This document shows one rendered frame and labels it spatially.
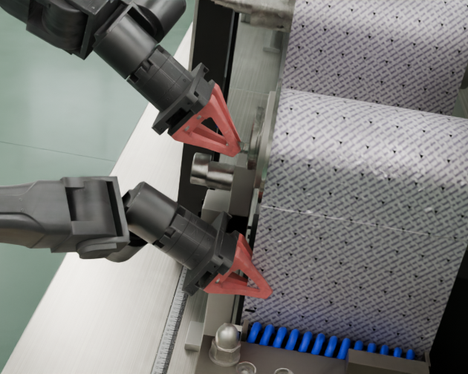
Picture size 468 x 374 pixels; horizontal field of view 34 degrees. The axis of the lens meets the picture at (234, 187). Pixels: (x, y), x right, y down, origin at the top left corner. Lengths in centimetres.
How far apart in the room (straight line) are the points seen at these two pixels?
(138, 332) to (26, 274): 161
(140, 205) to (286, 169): 17
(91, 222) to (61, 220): 3
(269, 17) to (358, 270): 38
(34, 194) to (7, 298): 181
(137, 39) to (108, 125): 285
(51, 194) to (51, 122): 289
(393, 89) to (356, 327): 33
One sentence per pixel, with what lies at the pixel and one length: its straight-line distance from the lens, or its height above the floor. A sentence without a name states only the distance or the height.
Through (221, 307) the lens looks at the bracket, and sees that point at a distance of 106.
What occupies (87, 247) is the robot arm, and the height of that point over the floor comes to 116.
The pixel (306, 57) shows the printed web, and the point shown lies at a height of 130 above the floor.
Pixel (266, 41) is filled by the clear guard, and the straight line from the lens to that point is 188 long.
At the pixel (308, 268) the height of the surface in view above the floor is 113.
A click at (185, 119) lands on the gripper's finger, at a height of 127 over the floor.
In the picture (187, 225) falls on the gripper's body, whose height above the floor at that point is 116.
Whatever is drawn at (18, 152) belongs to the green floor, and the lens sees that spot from 345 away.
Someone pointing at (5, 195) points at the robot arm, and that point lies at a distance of 80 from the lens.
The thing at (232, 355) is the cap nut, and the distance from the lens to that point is 89.
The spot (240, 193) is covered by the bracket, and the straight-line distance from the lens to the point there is 94.
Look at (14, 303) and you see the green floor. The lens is 259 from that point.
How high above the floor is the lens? 164
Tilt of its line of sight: 30 degrees down
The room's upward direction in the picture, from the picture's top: 9 degrees clockwise
